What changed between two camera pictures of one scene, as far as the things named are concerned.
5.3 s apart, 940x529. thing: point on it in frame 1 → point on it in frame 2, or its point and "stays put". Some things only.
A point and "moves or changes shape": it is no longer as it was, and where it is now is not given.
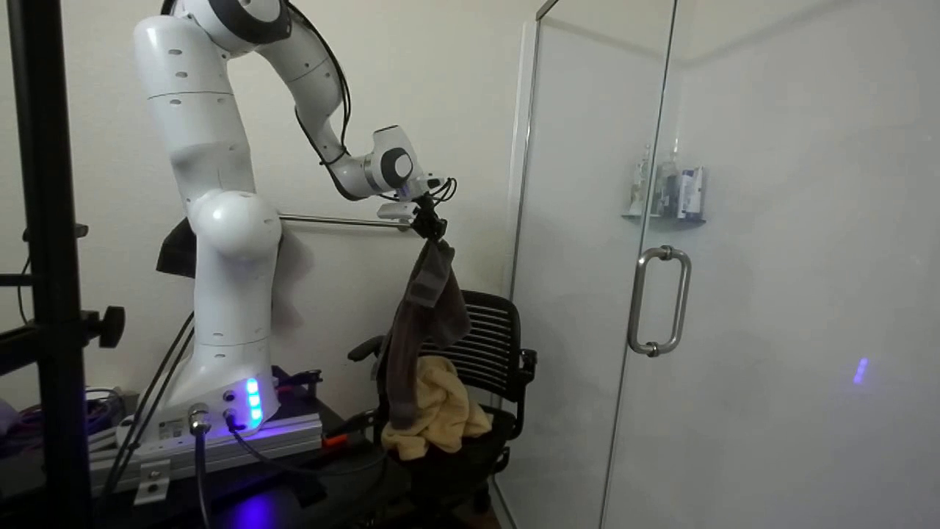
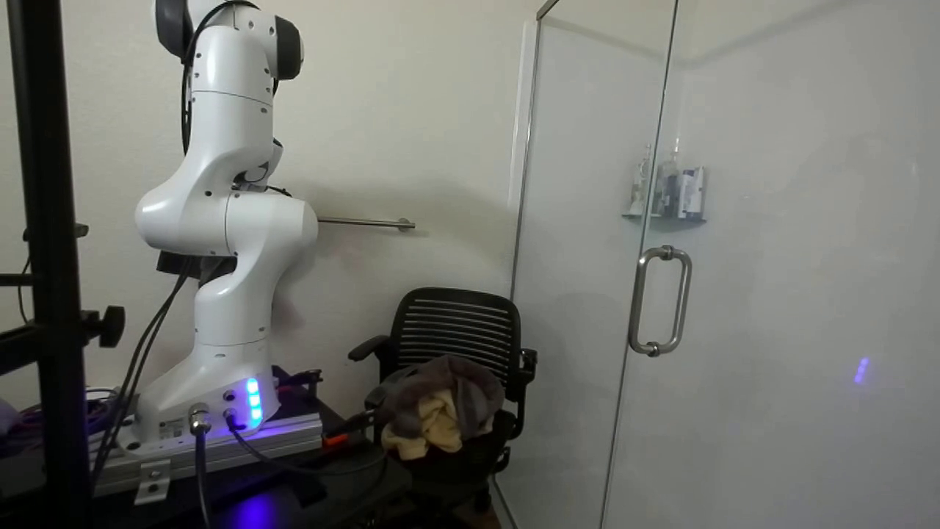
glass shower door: (728, 267) stays put
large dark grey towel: (176, 252) stays put
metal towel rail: (338, 221) stays put
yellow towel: (445, 412) moves or changes shape
